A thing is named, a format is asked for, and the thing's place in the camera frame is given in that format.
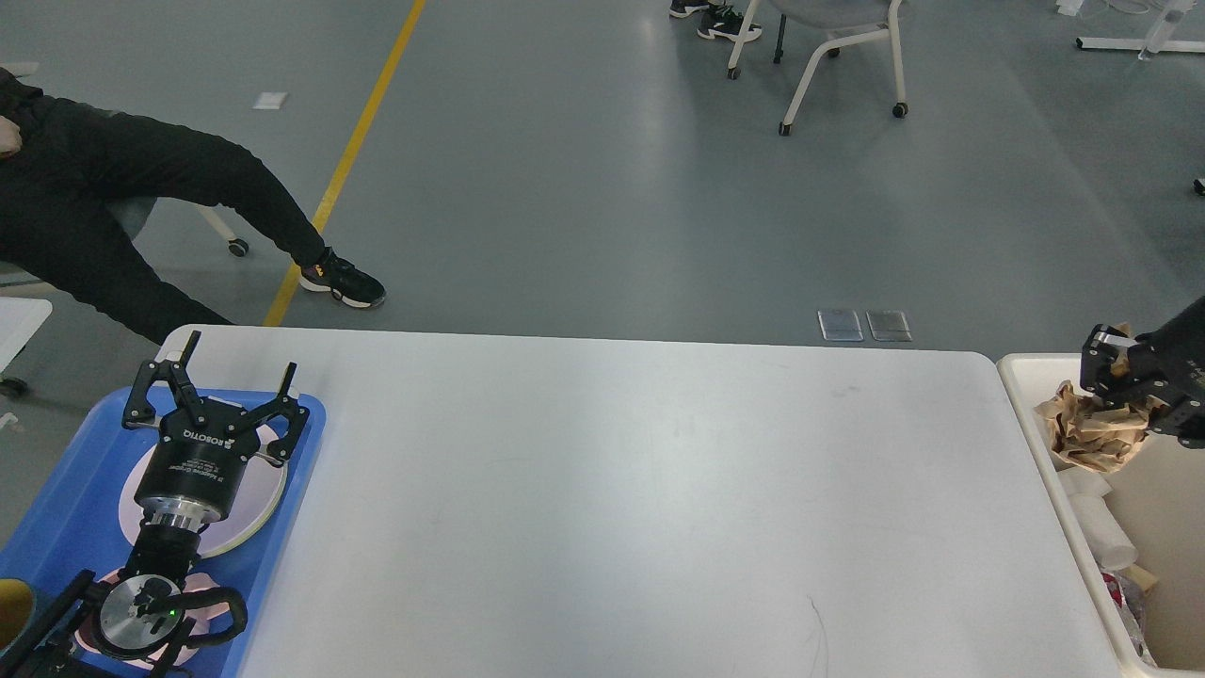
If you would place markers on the pink plate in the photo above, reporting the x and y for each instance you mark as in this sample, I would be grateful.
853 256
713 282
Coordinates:
261 490

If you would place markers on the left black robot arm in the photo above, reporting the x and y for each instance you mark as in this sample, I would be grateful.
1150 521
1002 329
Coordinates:
150 549

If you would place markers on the left floor socket cover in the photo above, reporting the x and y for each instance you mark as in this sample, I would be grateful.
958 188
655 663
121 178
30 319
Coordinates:
840 325

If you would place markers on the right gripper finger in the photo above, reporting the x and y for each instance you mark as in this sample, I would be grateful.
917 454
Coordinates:
1118 368
1184 421

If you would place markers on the black sneakers at top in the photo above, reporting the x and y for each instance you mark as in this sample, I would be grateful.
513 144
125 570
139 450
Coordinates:
717 20

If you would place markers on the white stand base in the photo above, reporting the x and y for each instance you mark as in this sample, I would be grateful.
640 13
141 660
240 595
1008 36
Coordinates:
1158 39

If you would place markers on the foil tray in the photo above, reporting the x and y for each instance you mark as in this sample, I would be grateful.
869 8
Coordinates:
1132 614

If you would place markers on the blue plastic tray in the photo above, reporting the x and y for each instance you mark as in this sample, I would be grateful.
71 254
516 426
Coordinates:
73 524

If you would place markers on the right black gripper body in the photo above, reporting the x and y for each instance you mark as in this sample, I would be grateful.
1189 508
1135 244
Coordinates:
1167 363

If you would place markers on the floor socket cover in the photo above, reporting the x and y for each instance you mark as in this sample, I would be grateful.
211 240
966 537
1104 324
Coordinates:
889 327
840 325

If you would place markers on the brown paper bag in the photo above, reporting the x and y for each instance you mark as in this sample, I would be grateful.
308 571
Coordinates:
1142 578

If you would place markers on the crushed red can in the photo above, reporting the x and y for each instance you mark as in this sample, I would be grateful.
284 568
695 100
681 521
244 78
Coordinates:
1115 587

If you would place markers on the white paper cup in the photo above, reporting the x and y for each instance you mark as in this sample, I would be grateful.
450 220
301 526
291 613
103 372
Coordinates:
1106 540
1078 480

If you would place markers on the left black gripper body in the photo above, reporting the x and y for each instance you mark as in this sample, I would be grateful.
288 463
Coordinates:
198 466

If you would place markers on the seated person in black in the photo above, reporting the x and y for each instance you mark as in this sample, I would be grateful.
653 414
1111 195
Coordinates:
75 160

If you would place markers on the dark teal cup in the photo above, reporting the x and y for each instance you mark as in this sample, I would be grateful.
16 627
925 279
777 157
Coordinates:
18 608

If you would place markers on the white frame office chair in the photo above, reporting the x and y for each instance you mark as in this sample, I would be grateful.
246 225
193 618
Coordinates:
845 23

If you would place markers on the brown paper scrap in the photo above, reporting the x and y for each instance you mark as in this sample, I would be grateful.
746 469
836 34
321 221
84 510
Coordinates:
1076 429

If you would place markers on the right floor socket cover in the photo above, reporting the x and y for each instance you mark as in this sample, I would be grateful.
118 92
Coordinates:
889 327

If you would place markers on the white side table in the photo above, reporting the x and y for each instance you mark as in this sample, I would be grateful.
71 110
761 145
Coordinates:
20 319

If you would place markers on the white plastic bin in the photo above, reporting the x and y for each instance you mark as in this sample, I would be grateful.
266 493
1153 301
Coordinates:
1158 499

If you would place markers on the black sneaker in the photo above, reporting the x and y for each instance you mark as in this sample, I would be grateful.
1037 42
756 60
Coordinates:
338 277

